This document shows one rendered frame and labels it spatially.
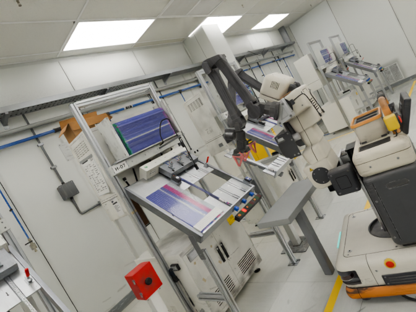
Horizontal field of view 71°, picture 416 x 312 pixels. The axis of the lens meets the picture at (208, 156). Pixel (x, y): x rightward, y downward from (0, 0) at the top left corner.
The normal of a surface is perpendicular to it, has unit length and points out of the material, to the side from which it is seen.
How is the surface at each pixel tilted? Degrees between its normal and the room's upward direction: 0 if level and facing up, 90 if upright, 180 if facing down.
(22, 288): 47
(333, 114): 90
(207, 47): 90
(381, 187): 90
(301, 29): 90
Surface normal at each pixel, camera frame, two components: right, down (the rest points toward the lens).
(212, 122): -0.58, 0.37
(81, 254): 0.66, -0.31
